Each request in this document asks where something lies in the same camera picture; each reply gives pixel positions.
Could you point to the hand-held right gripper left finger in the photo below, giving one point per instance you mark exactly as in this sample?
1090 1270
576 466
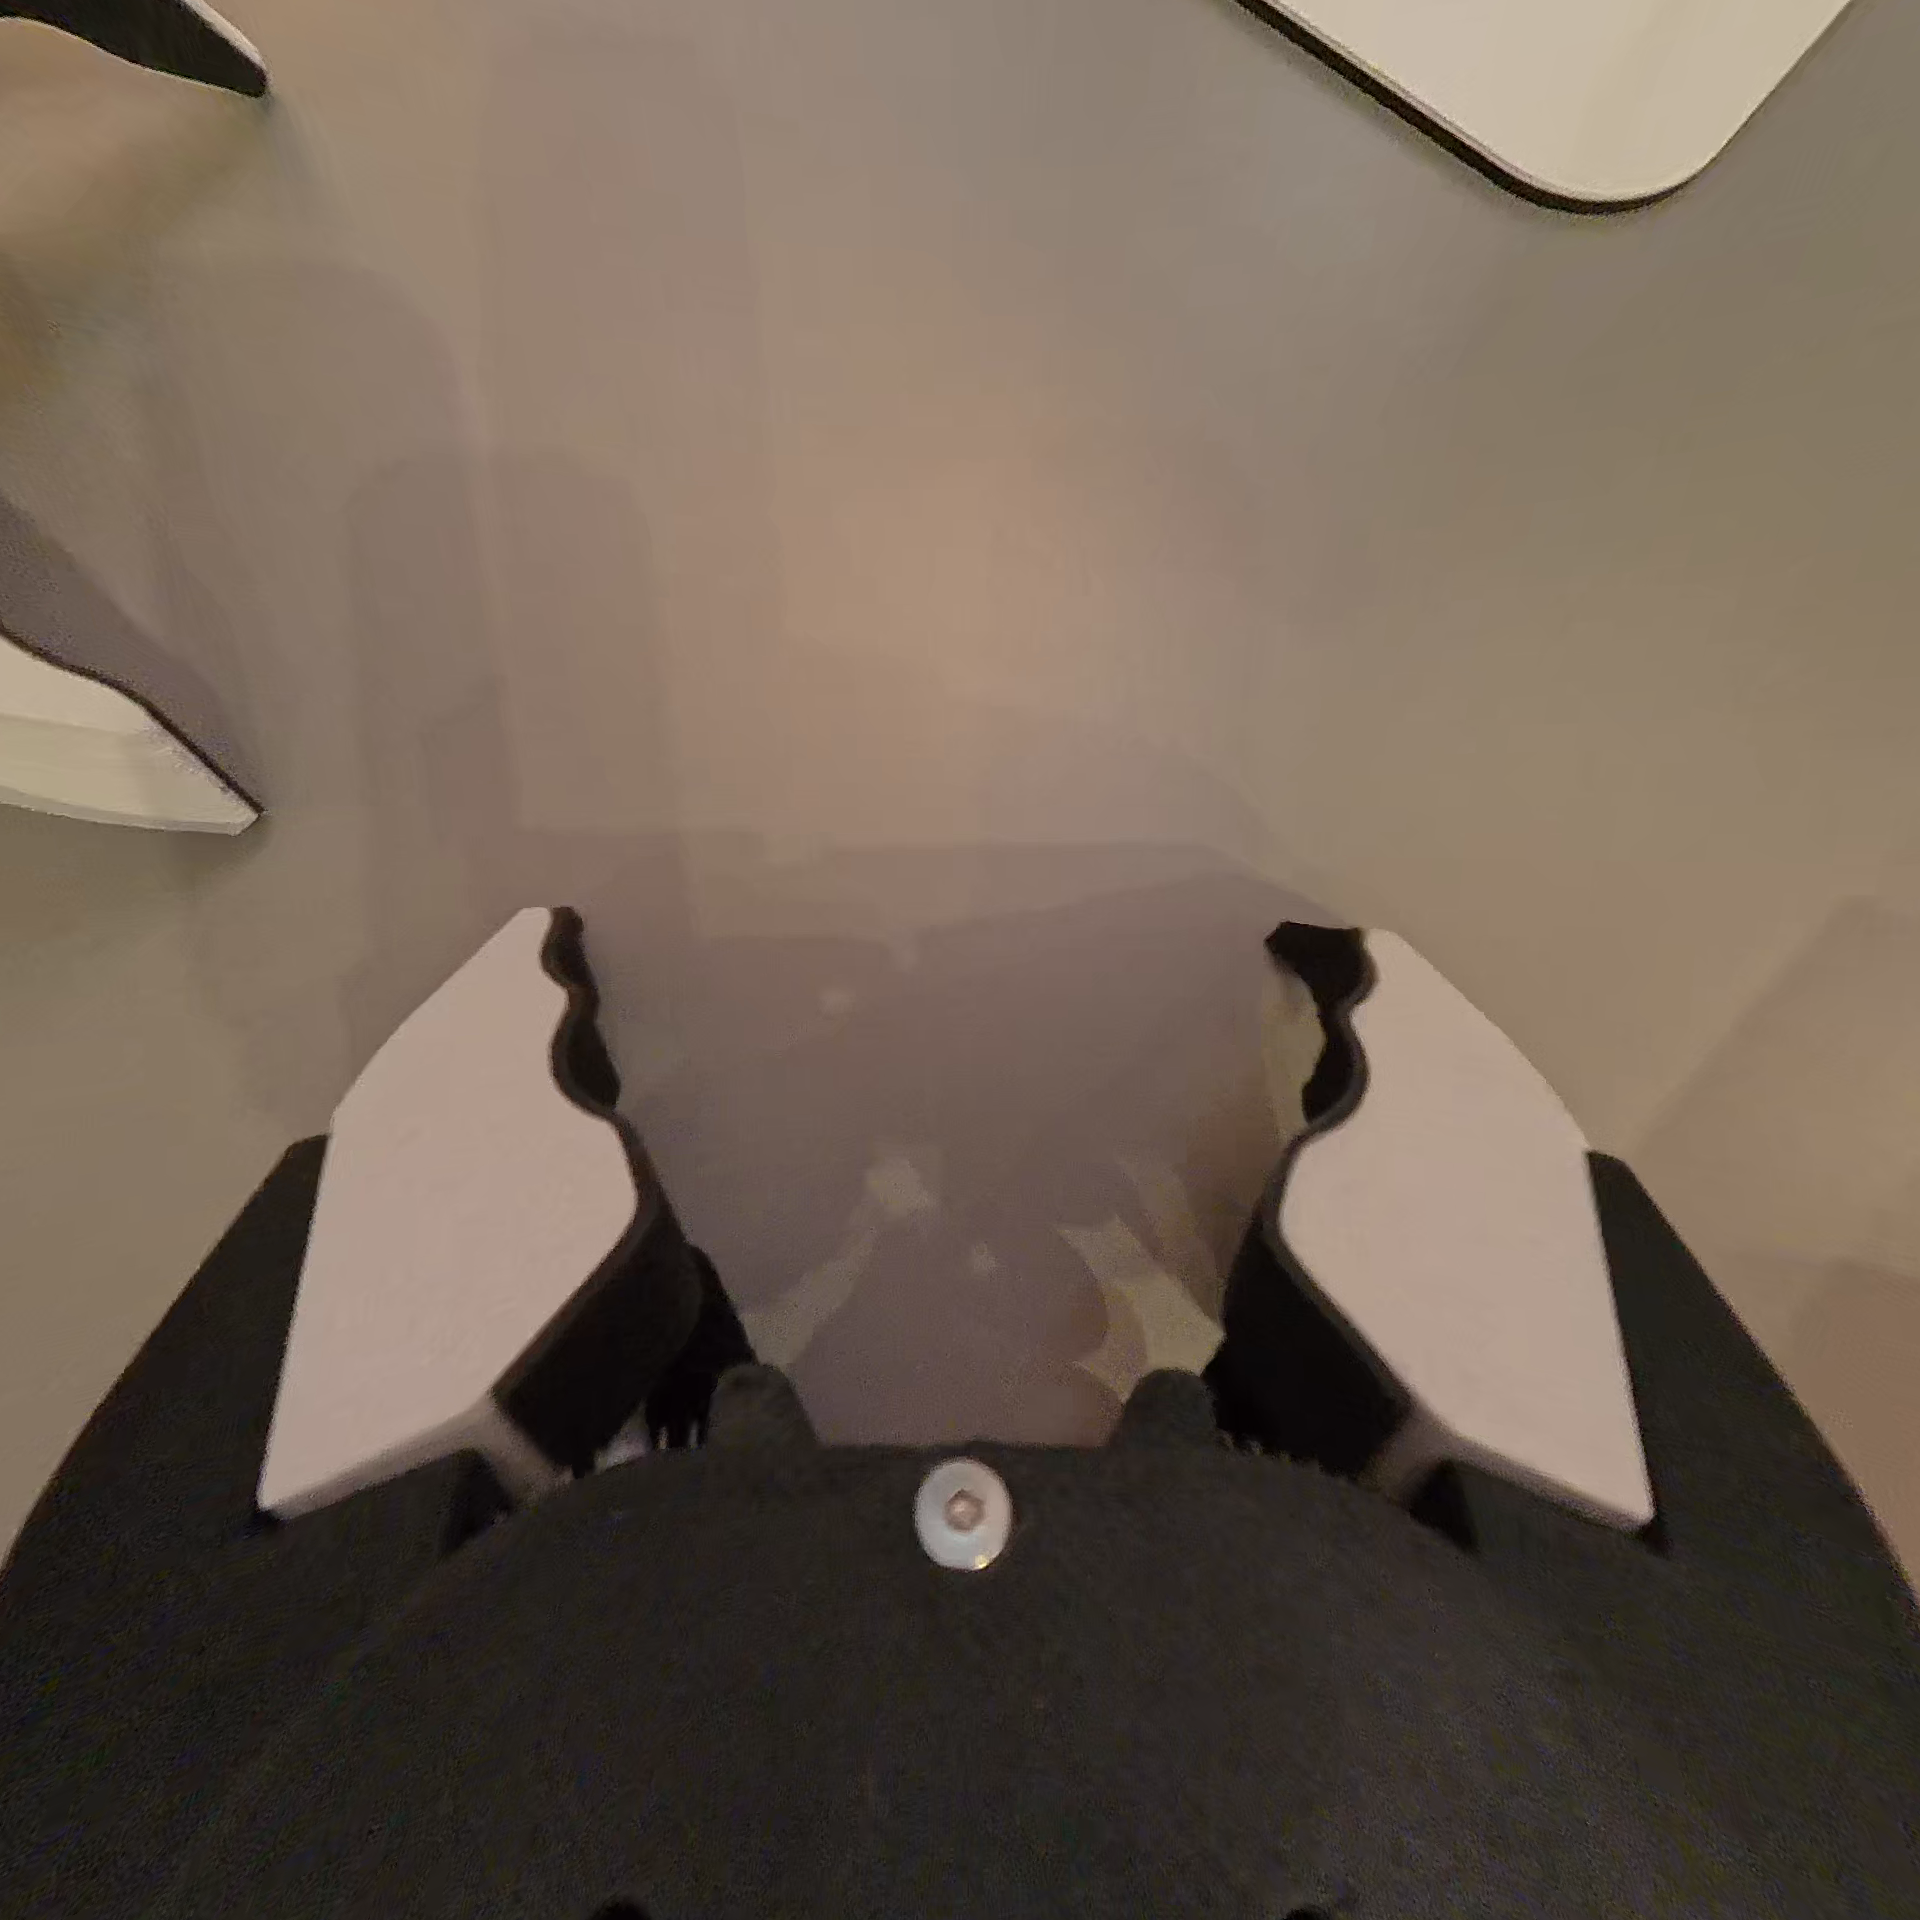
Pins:
451 1231

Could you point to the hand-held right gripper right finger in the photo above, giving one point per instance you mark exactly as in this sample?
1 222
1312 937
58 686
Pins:
1453 1245

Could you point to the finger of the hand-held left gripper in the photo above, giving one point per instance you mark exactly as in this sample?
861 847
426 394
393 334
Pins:
76 751
225 60

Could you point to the wooden document stand white base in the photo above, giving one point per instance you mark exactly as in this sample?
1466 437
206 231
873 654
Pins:
1576 90

